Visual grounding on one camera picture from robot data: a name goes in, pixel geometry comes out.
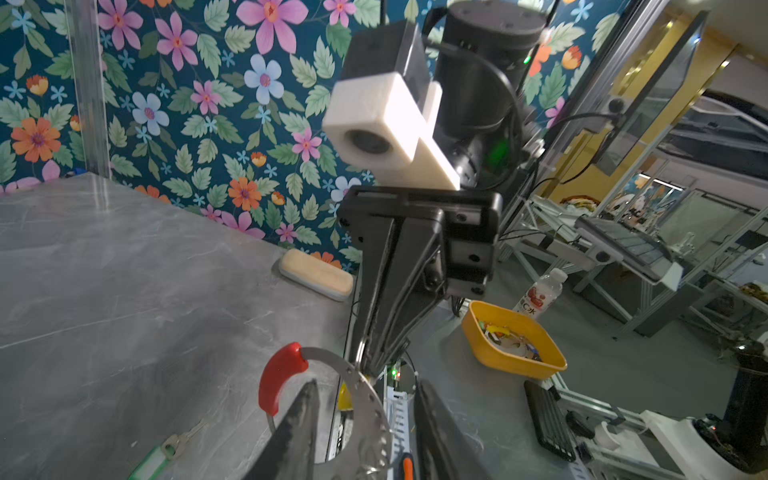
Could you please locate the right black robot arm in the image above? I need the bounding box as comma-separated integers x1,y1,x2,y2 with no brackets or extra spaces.
323,1,548,376

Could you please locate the black keyboard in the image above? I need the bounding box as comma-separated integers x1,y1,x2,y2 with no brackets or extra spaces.
523,380,577,463

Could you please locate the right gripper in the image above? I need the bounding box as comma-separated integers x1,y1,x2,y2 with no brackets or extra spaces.
338,186,502,376

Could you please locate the plastic water bottle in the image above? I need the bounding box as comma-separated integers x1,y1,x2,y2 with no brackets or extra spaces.
514,268,568,320

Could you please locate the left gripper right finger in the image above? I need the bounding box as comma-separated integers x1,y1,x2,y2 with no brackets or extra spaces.
414,380,491,480

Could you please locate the green capped key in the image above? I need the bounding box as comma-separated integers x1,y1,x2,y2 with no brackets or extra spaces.
128,420,205,480

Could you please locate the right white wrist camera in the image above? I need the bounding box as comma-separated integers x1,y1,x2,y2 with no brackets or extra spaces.
321,20,462,192

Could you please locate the yellow plastic bin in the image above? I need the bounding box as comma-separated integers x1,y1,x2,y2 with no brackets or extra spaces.
461,301,568,380

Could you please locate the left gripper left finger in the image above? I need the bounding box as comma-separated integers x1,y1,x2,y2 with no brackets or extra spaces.
244,380,320,480

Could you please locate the orange handled screwdriver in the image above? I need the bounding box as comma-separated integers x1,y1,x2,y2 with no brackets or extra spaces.
398,452,415,480

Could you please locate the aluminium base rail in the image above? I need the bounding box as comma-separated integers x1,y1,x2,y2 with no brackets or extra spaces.
383,373,415,479

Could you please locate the wooden block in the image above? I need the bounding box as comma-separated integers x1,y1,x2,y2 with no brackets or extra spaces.
278,249,354,301

